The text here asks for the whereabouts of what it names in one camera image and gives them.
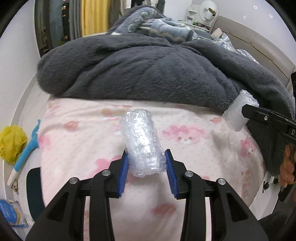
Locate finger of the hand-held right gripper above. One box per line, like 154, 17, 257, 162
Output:
259, 107, 296, 127
241, 104, 296, 139

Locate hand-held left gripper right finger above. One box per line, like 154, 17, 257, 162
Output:
165, 149, 270, 241

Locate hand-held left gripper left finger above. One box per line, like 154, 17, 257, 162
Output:
25, 149, 130, 241

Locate small bubble wrap piece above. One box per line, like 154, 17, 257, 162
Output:
222, 90, 259, 132

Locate large bubble wrap roll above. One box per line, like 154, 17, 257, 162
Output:
119, 108, 167, 178

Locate person's right hand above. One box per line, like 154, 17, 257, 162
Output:
279, 143, 296, 187

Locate pink printed bed sheet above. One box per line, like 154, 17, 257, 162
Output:
38, 97, 266, 241

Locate blue cloud print quilt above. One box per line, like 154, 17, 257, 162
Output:
213, 32, 259, 64

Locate beige headboard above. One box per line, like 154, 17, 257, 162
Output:
209, 15, 296, 91

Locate dark teal panel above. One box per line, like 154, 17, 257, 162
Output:
26, 167, 46, 217

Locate tan cushion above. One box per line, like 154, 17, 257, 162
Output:
211, 28, 223, 40

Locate person's dark grey trousers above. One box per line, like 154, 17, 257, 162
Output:
258, 207, 296, 241

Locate grey pillow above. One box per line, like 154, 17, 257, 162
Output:
192, 28, 212, 40

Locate dark grey fleece blanket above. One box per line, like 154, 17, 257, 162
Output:
37, 36, 296, 176

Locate white round fan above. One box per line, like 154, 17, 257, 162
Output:
199, 0, 219, 22

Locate yellow cloth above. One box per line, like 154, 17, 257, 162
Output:
0, 124, 28, 164

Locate blue printed plastic bag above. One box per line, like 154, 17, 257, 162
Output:
0, 199, 25, 229

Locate white dressing table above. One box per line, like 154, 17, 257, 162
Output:
184, 6, 211, 32

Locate blue grey plush blanket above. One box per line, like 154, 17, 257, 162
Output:
109, 5, 199, 43

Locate yellow curtain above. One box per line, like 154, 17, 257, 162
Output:
81, 0, 110, 37

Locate grey curtain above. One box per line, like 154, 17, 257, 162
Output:
109, 0, 125, 28
67, 0, 85, 40

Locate dark balcony door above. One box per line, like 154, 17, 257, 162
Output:
35, 0, 72, 57

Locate blue white handled brush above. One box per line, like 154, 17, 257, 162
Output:
7, 119, 42, 186

